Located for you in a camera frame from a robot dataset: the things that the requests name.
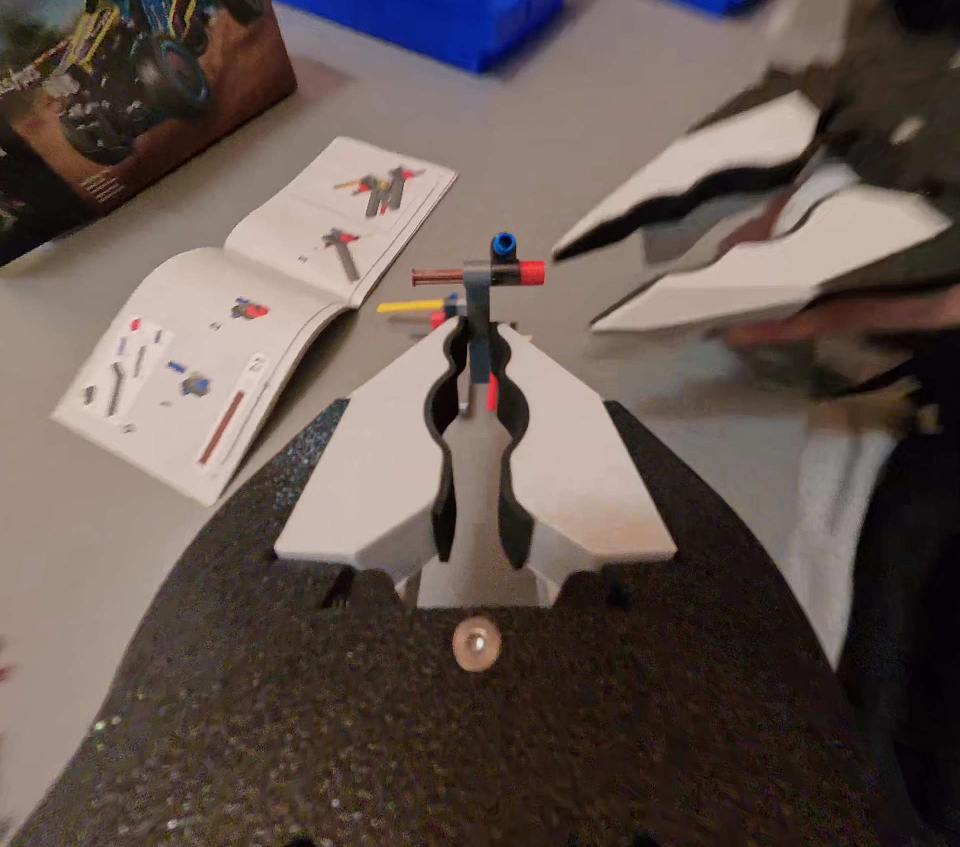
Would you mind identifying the person's right hand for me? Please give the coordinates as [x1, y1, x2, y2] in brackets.
[723, 299, 897, 432]

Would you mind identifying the lego assembly with yellow axle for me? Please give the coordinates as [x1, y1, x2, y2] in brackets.
[376, 294, 462, 331]

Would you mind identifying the dark grey lego beam assembly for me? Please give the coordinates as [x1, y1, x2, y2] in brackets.
[411, 232, 546, 417]

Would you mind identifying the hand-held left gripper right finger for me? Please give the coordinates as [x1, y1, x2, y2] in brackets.
[491, 324, 678, 606]

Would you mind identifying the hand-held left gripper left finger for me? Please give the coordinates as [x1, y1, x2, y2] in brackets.
[273, 320, 461, 606]

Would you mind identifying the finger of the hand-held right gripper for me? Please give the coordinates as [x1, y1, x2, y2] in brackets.
[551, 89, 824, 263]
[591, 189, 952, 336]

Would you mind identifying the lego instruction booklet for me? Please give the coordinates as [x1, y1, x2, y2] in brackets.
[51, 136, 459, 507]

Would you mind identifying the lego buggy set box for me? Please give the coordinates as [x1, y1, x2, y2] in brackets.
[0, 0, 299, 267]

